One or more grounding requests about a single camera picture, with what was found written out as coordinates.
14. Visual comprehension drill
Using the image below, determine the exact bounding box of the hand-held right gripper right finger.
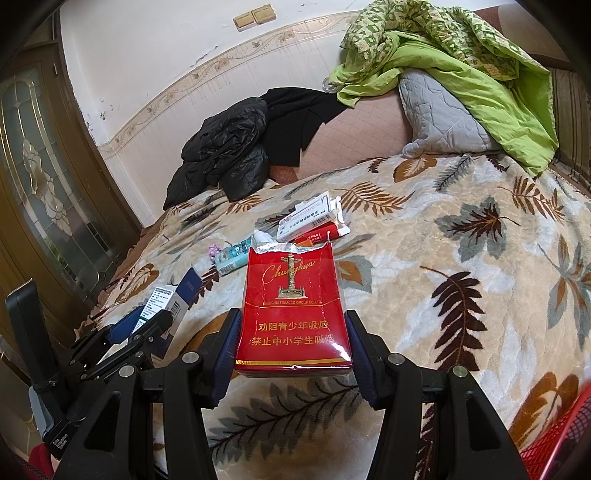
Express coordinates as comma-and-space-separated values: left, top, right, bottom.
344, 309, 529, 480

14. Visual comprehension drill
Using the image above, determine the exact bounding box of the red mesh basket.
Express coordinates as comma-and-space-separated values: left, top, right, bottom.
519, 383, 591, 480

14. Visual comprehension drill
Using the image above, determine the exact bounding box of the black puffer jacket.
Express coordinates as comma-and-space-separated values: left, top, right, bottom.
163, 97, 271, 210

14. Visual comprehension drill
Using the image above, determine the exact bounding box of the grey quilted pillow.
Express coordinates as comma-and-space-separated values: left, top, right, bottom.
398, 69, 502, 158

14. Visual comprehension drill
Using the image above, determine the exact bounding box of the brown pink sofa backrest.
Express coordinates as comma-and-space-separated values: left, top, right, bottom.
475, 4, 573, 70

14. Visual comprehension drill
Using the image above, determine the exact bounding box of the red cigarette pack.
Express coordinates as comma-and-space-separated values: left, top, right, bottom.
233, 242, 354, 379

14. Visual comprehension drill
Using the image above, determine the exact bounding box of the leaf printed blanket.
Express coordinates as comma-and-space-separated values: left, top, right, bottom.
78, 152, 591, 480

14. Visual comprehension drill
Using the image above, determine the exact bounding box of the pink quilted cushion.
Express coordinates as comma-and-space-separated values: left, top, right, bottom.
268, 95, 414, 185

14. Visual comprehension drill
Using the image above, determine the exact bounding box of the green patterned quilt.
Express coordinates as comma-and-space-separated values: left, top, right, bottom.
336, 0, 559, 178

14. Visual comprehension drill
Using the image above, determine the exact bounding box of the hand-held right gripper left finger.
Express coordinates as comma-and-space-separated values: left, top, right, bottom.
53, 308, 243, 480

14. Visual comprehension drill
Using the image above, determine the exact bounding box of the teal tissue packet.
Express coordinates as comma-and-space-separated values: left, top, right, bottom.
215, 240, 252, 277

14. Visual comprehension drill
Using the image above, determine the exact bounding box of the striped floral sofa cushion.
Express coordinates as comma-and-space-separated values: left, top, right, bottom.
547, 67, 591, 195

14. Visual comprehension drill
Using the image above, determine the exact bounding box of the torn red box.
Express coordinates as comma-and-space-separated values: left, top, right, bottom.
293, 194, 351, 246

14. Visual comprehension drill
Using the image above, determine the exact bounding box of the white medicine box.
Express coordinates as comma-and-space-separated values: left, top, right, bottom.
277, 191, 342, 243

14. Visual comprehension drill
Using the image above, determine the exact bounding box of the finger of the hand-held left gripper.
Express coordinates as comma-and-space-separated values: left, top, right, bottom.
81, 313, 175, 385
68, 306, 147, 366

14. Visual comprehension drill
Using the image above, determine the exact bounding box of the white and blue box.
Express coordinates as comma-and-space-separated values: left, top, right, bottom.
134, 267, 204, 358

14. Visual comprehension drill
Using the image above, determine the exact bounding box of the brown glass panel door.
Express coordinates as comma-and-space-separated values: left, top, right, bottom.
0, 41, 144, 352

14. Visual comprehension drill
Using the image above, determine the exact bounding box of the black cloth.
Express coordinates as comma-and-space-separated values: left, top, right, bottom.
259, 87, 347, 168

